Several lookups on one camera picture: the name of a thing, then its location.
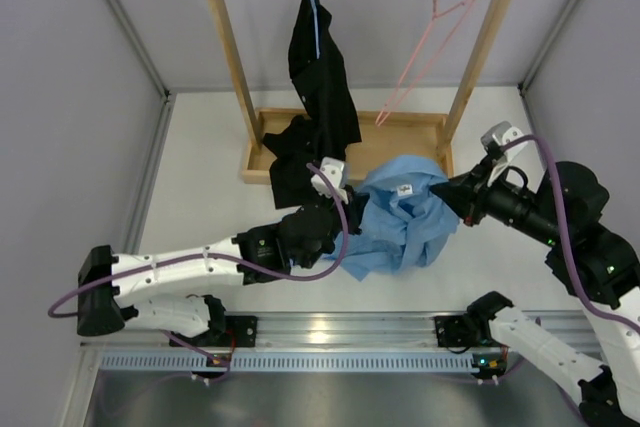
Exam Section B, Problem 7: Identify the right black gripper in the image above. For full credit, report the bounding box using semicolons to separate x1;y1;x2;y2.
430;155;565;247

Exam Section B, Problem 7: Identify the light blue shirt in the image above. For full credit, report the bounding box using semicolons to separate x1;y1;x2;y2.
341;155;459;281

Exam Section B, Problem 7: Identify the pink wire hanger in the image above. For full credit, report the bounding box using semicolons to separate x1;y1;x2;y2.
374;0;478;127

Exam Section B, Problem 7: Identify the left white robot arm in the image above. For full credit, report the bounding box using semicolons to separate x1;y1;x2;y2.
76;187;369;346

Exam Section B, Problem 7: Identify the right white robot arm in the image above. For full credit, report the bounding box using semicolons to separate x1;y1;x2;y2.
430;158;639;426

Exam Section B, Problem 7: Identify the black shirt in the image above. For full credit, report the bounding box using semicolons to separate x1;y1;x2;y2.
263;0;362;209

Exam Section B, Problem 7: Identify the wooden clothes rack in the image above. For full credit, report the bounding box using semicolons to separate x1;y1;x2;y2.
207;0;511;184

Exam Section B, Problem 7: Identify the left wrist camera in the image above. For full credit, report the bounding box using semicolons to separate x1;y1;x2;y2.
311;157;348;203

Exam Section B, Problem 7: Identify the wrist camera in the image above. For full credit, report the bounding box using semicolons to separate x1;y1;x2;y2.
481;121;525;187
311;157;348;203

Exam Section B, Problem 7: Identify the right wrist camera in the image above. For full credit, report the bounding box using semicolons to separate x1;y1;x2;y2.
481;121;525;187

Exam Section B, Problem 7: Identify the slotted cable duct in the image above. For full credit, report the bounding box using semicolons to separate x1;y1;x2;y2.
100;349;504;374

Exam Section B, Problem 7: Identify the aluminium mounting rail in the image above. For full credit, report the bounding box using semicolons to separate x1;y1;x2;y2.
80;311;599;353

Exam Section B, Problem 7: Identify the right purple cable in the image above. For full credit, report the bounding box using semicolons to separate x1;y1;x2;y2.
492;132;640;343

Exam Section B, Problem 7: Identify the blue wire hanger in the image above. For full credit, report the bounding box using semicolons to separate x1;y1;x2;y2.
309;0;321;60

